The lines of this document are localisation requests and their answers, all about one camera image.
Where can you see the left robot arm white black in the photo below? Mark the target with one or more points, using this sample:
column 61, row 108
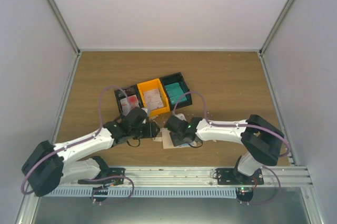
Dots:
column 51, row 165

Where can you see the grey slotted cable duct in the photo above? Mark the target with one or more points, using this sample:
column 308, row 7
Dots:
column 144, row 192

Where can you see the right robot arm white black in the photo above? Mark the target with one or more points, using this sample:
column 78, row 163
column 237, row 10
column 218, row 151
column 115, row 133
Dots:
column 261, row 139

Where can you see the orange bin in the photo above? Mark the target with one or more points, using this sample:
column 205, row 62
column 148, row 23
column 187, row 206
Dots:
column 154, row 84

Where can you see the teal cards stack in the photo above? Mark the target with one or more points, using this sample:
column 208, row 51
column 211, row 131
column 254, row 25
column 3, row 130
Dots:
column 174, row 91

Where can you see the white pink cards stack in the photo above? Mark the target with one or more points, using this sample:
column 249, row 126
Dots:
column 153, row 99

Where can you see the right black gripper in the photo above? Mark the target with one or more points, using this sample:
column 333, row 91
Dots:
column 176, row 140

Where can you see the aluminium rail frame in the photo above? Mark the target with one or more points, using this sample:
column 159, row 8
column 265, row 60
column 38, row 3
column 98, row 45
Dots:
column 171, row 175

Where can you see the red white cards stack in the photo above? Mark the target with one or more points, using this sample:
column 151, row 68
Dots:
column 129, row 103

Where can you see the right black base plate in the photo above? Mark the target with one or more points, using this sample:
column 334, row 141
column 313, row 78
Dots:
column 230, row 176

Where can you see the black bin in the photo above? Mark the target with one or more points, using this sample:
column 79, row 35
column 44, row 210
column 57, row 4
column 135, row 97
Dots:
column 177, row 77
column 128, row 91

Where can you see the right aluminium corner post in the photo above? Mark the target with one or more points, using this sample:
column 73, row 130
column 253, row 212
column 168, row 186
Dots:
column 276, row 26

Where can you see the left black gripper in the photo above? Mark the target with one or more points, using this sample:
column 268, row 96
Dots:
column 150, row 131

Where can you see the aluminium corner post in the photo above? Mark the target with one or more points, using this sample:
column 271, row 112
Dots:
column 59, row 17
column 276, row 26

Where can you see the left aluminium corner post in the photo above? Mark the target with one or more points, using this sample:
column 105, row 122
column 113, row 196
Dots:
column 59, row 17

